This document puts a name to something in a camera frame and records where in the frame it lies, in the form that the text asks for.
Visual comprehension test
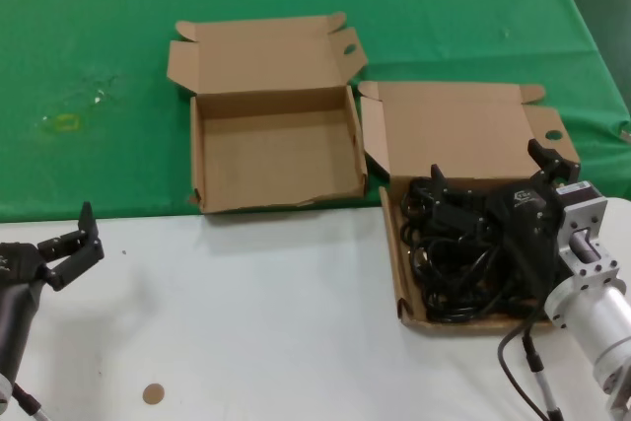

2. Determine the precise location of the green tablecloth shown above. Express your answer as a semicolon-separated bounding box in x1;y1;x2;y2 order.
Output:
0;0;631;223

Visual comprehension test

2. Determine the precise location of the cardboard box round hole flap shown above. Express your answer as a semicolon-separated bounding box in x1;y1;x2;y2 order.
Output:
357;80;582;338

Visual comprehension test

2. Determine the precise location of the cardboard box oval hole flap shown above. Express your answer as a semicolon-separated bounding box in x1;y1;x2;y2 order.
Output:
166;11;369;216

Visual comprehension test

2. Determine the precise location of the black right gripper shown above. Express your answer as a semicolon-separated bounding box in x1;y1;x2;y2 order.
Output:
431;138;582;295

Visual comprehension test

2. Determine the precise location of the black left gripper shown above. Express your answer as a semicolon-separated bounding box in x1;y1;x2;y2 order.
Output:
0;201;105;294

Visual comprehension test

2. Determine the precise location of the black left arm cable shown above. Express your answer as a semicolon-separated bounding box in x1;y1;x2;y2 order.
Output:
10;381;53;421

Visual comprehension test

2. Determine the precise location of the tangled black power cables pile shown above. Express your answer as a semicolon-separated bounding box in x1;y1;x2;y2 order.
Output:
401;175;549;325

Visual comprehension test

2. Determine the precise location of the round brown sticker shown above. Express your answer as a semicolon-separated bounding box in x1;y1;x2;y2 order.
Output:
142;383;166;406

